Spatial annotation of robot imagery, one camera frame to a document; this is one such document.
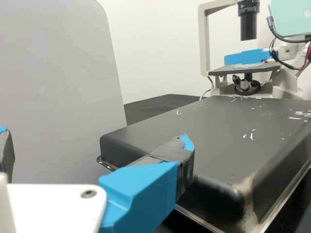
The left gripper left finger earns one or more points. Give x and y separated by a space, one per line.
5 150

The cream microscope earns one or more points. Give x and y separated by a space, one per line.
203 43

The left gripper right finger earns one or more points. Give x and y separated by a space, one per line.
141 187

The right wrist camera phone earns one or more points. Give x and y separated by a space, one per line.
290 17

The black tray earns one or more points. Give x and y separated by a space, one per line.
230 145

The petri dish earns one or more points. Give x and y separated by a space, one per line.
247 65

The white box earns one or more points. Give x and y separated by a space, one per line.
58 92

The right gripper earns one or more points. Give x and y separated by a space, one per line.
288 49

